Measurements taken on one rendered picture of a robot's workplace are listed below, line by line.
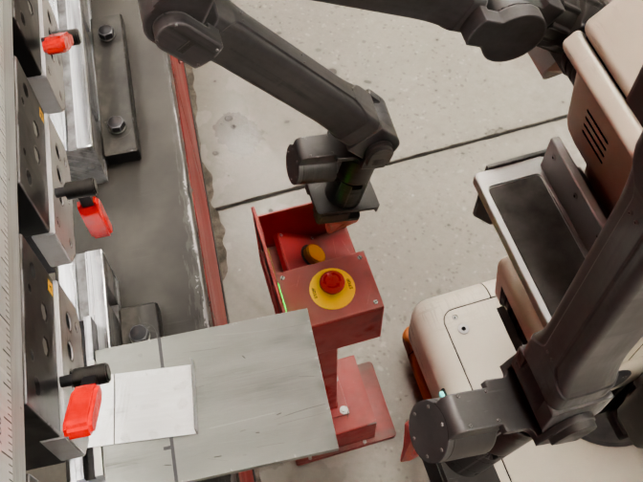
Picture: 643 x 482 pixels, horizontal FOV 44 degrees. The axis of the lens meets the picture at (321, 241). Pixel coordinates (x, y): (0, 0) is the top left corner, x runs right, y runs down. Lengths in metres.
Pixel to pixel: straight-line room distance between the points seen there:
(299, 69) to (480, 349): 1.00
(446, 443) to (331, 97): 0.45
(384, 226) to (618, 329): 1.67
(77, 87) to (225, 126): 1.19
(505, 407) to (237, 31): 0.45
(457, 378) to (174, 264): 0.78
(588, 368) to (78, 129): 0.84
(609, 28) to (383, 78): 1.74
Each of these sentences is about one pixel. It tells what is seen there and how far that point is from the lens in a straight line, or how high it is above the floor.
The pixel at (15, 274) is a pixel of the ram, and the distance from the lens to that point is 0.67.
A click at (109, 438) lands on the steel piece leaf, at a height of 1.00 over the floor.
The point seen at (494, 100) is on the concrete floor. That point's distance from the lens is 2.52.
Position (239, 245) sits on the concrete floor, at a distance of 2.20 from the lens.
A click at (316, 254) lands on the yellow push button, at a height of 0.73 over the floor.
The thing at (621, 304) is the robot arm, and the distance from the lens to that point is 0.55.
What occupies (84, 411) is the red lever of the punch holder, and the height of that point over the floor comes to 1.31.
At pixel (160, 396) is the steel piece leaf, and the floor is 1.00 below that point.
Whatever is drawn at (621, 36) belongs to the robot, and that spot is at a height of 1.34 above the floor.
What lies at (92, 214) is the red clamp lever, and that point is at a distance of 0.86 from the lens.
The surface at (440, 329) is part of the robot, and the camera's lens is 1.79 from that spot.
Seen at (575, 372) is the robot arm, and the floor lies 1.32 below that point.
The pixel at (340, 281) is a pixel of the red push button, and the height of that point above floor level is 0.81.
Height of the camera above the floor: 1.90
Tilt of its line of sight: 60 degrees down
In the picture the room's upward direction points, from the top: 2 degrees counter-clockwise
